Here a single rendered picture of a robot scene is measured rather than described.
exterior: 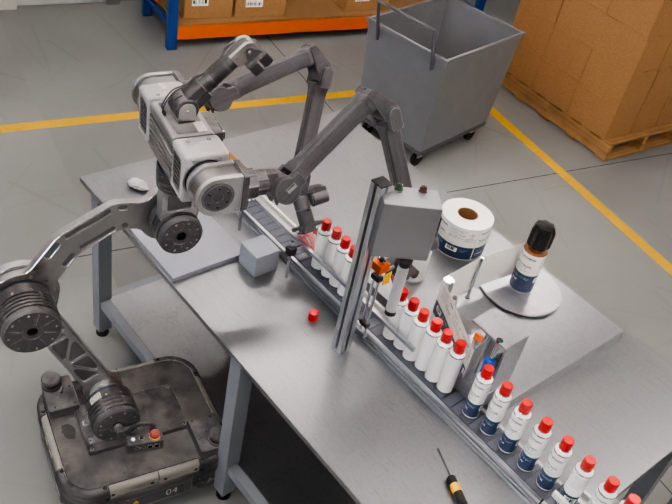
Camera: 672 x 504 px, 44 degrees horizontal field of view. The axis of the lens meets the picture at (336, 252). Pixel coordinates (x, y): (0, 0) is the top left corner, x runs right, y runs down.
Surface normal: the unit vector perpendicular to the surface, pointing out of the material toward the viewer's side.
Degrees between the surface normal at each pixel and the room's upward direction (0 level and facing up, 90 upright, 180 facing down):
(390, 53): 93
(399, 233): 90
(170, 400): 0
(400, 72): 93
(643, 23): 90
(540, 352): 0
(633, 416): 0
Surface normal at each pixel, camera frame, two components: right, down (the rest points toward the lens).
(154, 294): 0.17, -0.76
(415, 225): 0.07, 0.64
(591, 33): -0.82, 0.24
